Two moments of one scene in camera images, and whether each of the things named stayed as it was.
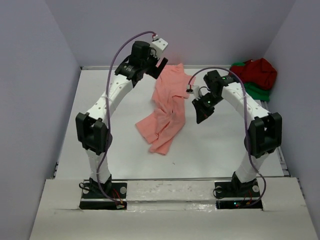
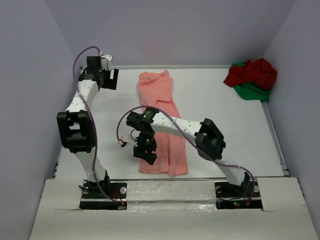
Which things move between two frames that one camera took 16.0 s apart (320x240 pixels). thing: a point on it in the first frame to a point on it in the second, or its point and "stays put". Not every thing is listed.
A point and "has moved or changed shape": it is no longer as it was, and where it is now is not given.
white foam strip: x=170 y=195 stays put
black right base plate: x=233 y=195 stays put
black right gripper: x=202 y=113 to x=140 y=149
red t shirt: x=260 y=72 stays put
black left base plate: x=104 y=196 stays put
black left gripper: x=155 y=71 to x=112 y=84
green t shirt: x=255 y=91 stays put
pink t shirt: x=168 y=116 has moved or changed shape
